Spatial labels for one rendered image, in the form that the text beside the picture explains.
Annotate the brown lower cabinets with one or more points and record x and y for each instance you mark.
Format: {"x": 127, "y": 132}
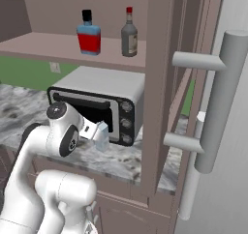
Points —
{"x": 129, "y": 209}

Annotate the pale grey fridge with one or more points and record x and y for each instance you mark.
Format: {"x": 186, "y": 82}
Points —
{"x": 226, "y": 196}

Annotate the grey bottle with red cap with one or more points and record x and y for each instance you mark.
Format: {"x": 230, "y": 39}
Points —
{"x": 129, "y": 38}

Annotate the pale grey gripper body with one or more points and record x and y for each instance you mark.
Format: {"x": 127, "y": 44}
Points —
{"x": 102, "y": 136}

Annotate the brown open wall cabinet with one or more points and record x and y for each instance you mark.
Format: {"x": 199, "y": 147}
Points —
{"x": 64, "y": 49}

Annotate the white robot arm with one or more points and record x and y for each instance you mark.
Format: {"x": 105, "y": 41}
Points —
{"x": 29, "y": 167}

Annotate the silver toaster oven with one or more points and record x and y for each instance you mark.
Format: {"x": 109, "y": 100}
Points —
{"x": 97, "y": 83}

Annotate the white wall outlet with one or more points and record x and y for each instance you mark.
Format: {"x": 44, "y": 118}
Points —
{"x": 55, "y": 67}

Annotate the blue bottle with red label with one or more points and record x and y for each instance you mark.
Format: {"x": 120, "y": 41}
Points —
{"x": 88, "y": 39}

